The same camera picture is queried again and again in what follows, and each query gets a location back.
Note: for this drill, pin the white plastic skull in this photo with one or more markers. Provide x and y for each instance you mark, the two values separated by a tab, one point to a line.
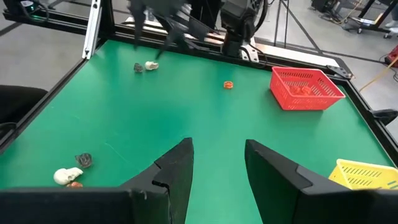
66	175
151	65

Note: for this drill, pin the black box with green light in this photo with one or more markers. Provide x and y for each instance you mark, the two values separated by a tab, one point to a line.
12	4

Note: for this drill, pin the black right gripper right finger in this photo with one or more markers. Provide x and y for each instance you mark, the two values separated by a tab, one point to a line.
270	186

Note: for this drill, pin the green table mat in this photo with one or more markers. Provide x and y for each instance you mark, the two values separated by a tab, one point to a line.
202	109

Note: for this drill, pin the black chair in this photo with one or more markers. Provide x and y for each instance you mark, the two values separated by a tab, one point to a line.
18	102

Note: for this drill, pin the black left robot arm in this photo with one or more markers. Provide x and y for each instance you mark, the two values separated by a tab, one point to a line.
239	18

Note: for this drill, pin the yellow plastic basket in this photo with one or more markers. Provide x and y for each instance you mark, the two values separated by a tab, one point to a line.
357	174

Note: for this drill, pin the silver aluminium post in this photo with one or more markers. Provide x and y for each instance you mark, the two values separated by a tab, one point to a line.
92	28

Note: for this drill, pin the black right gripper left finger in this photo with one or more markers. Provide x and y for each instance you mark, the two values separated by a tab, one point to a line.
174	186

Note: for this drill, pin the orange translucent pumpkin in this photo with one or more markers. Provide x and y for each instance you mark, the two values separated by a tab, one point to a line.
307	90
74	185
228	85

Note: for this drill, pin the red plastic basket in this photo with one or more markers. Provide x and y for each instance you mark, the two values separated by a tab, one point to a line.
298	104

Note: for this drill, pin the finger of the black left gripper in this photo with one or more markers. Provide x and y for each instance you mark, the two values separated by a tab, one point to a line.
174	31
138	25

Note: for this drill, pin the black table frame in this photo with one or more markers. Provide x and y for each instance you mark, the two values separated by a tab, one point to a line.
46	100

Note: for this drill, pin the grey translucent skull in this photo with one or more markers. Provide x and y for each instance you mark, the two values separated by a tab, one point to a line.
138	67
84	160

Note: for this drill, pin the black wheeled stand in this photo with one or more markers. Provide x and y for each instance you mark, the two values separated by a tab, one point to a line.
384	14

